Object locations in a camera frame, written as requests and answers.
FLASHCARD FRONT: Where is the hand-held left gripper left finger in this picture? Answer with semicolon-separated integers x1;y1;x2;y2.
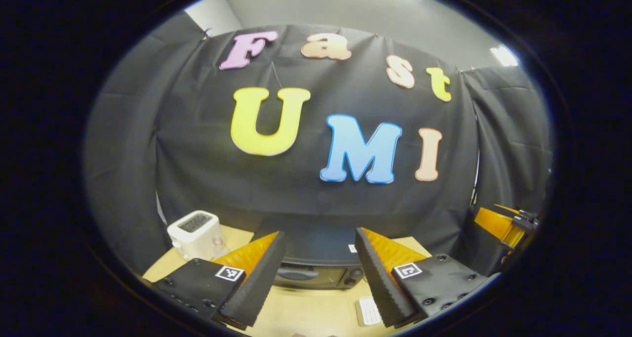
148;231;286;330

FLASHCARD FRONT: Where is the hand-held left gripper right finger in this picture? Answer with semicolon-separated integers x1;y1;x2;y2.
354;227;497;329

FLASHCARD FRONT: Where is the black electric oven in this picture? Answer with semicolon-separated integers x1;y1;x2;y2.
253;214;369;291

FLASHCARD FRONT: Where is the white rectangular tray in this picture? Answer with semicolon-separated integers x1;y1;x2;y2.
355;296;384;327

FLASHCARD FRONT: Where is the white toaster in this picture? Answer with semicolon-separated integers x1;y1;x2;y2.
166;210;231;262

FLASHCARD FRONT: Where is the black backdrop cloth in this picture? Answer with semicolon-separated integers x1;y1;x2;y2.
84;11;553;278

